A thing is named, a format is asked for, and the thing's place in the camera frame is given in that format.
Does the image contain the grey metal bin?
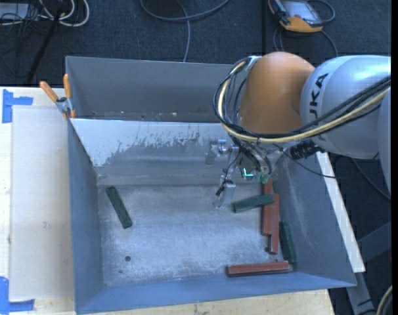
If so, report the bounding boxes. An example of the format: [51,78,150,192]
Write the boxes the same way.
[64,56,358,315]

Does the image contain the dark green flat block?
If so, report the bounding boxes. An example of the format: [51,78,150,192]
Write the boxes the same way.
[105,185,133,230]
[231,194,275,214]
[278,220,298,264]

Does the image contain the red-brown flat block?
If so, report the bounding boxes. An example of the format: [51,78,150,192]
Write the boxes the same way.
[225,261,291,278]
[267,194,280,255]
[261,177,274,236]

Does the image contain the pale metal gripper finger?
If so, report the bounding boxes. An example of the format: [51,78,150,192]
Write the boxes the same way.
[215,168,234,196]
[213,182,236,209]

